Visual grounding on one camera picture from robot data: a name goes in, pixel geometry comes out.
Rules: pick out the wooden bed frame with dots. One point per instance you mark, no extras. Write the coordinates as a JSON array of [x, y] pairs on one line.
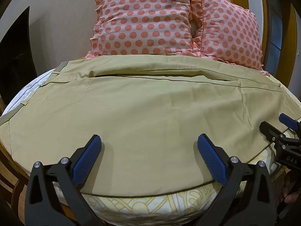
[[14, 181]]

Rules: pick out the glass window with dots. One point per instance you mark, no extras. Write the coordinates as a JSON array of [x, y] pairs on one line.
[[283, 28]]

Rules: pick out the large pink polka dot pillow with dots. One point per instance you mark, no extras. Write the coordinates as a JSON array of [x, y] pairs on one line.
[[143, 21]]

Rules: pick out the person's right hand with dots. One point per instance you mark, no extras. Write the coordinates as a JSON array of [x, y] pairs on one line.
[[292, 189]]

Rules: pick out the dark door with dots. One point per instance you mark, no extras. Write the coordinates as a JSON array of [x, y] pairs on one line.
[[16, 58]]

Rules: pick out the khaki pants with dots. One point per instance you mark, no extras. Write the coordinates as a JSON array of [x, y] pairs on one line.
[[145, 113]]

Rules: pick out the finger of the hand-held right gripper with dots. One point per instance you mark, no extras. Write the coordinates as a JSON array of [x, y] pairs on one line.
[[270, 129], [288, 120]]

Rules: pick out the wooden headboard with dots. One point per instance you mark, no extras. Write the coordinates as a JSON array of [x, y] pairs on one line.
[[264, 9]]

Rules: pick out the yellow patterned bed sheet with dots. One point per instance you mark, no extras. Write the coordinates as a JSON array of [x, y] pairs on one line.
[[150, 204]]

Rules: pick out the small pink polka dot pillow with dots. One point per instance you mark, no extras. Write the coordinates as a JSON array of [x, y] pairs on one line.
[[231, 33]]

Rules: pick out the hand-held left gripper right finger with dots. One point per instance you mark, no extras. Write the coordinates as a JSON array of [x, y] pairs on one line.
[[212, 160]]

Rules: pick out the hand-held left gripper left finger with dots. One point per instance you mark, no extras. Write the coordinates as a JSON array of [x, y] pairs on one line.
[[85, 160]]

